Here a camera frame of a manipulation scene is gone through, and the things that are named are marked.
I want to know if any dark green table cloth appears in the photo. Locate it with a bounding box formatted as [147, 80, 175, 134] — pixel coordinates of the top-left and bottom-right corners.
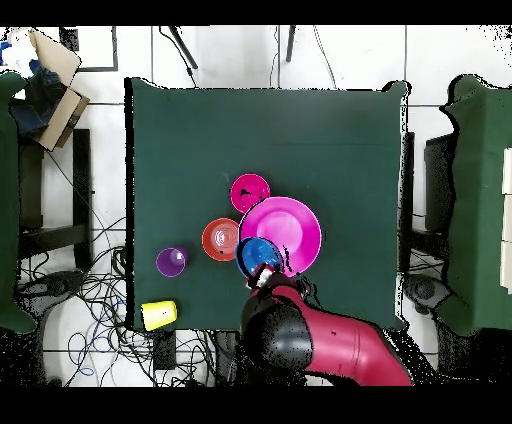
[124, 76, 411, 333]

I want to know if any cardboard box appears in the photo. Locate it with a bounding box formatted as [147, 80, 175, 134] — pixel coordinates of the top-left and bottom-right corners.
[9, 28, 91, 153]

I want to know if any black tripod leg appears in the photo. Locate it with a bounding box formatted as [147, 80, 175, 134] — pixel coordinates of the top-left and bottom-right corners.
[285, 25, 298, 63]
[167, 25, 199, 70]

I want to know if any white box stack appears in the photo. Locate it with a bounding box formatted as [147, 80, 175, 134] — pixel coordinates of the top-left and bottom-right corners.
[499, 147, 512, 295]

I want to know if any purple cup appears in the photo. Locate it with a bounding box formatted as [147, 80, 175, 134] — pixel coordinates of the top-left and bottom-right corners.
[155, 246, 189, 278]

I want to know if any yellow cup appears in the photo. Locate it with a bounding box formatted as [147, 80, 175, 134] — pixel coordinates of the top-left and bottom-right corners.
[140, 300, 179, 333]

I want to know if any grey base with black knob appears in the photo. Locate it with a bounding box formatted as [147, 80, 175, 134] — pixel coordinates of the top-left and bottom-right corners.
[403, 273, 451, 315]
[23, 269, 87, 307]

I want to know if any black rectangular frame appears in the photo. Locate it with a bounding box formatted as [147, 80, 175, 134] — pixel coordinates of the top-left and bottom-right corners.
[59, 25, 119, 73]

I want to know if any small dark blue bowl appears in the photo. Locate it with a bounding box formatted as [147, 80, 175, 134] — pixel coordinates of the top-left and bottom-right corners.
[234, 236, 286, 280]

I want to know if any small red-orange bowl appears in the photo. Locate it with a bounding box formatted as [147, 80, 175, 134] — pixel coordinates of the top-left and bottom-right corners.
[200, 217, 242, 263]

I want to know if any green cloth side table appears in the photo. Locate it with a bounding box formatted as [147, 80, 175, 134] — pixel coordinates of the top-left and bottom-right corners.
[439, 73, 512, 337]
[0, 70, 38, 335]

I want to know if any tangle of cables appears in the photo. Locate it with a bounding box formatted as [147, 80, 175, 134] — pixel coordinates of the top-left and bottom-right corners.
[19, 215, 217, 387]

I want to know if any black power brick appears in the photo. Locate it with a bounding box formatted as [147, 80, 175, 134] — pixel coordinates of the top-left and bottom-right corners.
[153, 330, 177, 371]

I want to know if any small crimson bowl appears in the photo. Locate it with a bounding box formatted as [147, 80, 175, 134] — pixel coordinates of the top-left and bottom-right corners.
[229, 172, 272, 214]

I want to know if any dark blue cloth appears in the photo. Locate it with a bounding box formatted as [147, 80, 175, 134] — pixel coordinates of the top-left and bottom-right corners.
[9, 59, 67, 137]

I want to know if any large pink bowl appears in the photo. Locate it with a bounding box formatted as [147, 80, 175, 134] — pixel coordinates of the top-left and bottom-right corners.
[239, 196, 323, 278]

